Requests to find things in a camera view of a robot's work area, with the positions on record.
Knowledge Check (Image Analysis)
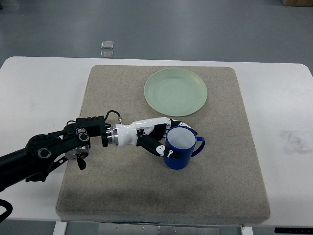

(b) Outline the upper floor outlet plate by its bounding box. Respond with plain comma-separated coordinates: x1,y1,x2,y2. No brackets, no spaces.
101,41,114,49

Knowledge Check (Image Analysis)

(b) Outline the grey felt mat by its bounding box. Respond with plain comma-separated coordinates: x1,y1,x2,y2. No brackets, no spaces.
56,67,270,225

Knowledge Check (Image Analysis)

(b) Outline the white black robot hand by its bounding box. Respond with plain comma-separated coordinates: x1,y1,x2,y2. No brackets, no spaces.
112,117,197,159

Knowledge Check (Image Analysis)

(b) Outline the cardboard box corner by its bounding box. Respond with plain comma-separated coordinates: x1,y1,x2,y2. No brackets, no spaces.
282,0,313,7

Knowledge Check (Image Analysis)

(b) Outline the blue mug white inside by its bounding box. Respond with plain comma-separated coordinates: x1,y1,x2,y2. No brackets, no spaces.
163,126,205,170

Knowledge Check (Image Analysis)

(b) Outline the metal table frame bracket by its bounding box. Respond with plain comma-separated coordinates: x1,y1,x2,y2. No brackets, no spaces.
98,223,221,235

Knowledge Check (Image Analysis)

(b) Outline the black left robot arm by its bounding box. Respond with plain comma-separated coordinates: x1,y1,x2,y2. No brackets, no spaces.
0,116,118,190

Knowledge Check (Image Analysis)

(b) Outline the floor outlet plate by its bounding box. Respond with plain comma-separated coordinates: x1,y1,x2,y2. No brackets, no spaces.
101,41,114,49
100,50,113,59

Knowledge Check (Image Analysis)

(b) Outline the black control panel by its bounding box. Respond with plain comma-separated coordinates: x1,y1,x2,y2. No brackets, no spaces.
274,227,313,235

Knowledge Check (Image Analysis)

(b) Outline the black cable loop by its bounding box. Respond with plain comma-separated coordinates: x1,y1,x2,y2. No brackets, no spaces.
0,198,13,222

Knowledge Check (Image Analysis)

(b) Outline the lower floor outlet plate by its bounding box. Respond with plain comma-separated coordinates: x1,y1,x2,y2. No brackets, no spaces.
100,50,113,59

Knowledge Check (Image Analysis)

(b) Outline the light green plate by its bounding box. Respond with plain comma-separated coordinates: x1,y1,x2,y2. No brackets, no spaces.
144,68,208,117

